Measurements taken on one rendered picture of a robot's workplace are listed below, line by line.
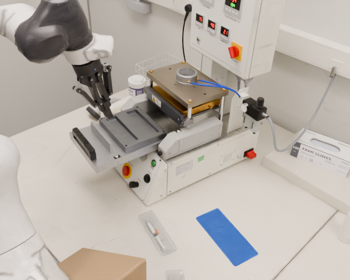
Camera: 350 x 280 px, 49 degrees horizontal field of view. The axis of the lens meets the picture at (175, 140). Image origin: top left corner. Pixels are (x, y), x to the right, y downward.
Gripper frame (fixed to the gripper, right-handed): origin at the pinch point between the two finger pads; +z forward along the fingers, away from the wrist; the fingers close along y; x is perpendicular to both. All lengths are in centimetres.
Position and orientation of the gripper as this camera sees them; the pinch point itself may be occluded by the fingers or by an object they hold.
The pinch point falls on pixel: (105, 108)
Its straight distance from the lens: 119.9
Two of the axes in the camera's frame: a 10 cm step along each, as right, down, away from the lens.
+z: 1.5, 6.1, 7.7
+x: 7.2, 4.7, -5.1
